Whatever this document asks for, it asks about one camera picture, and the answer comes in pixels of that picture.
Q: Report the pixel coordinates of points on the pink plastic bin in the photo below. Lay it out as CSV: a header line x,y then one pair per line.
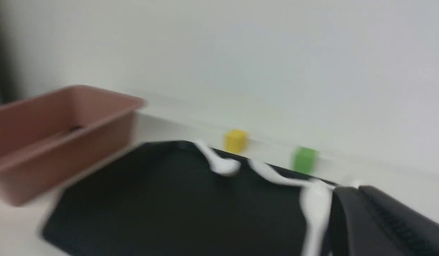
x,y
48,139

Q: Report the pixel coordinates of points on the black textured tray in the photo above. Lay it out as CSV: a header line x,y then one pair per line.
x,y
162,199

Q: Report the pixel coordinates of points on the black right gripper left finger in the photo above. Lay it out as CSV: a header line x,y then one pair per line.
x,y
353,230

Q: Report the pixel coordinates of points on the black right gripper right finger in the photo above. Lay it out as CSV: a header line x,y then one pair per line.
x,y
411,232

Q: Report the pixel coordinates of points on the white ceramic spoon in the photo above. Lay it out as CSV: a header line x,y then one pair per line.
x,y
315,202
221,166
271,175

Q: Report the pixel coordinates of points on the green cube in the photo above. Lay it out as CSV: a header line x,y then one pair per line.
x,y
304,160

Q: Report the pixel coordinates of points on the yellow cube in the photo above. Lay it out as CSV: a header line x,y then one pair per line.
x,y
236,141

